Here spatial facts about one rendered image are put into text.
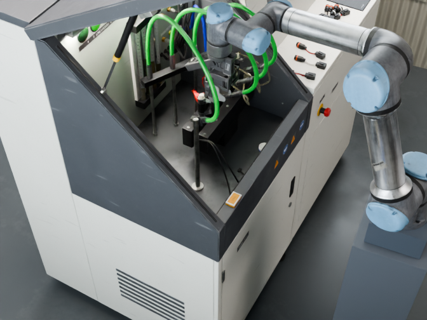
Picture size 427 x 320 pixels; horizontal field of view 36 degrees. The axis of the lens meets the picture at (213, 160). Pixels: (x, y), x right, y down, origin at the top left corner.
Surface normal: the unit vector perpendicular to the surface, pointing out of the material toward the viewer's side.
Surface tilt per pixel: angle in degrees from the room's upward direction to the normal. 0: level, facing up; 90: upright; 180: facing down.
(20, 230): 0
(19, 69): 90
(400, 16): 90
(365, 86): 83
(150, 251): 90
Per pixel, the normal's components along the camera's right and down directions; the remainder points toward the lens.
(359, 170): 0.00, -0.68
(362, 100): -0.64, 0.47
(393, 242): -0.39, 0.68
